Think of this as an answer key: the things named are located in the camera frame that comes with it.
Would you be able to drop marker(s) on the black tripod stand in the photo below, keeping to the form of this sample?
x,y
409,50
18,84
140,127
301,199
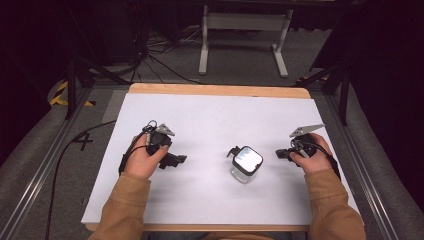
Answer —
x,y
71,86
343,93

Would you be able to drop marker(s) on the grey metal floor rail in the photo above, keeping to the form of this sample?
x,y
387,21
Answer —
x,y
363,173
36,176

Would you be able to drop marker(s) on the white metal stand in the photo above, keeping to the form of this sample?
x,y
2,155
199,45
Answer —
x,y
246,20

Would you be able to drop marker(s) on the person's left hand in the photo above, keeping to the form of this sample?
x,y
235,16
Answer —
x,y
142,161

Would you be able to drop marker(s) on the white table mat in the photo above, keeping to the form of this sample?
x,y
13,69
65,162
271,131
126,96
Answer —
x,y
213,126

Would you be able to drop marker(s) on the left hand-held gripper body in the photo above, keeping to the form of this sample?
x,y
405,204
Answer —
x,y
159,139

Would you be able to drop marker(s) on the person's right hand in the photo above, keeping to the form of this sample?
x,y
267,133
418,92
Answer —
x,y
316,161

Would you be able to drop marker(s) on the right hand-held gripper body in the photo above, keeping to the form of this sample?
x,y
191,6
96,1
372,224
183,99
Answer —
x,y
306,145

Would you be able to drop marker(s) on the yellow black hazard tape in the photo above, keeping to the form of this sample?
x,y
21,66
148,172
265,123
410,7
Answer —
x,y
59,97

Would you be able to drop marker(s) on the clear square jar black lid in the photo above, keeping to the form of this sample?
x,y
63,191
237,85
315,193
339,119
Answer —
x,y
247,160

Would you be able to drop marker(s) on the dark curtain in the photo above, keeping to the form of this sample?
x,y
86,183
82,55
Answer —
x,y
386,83
26,66

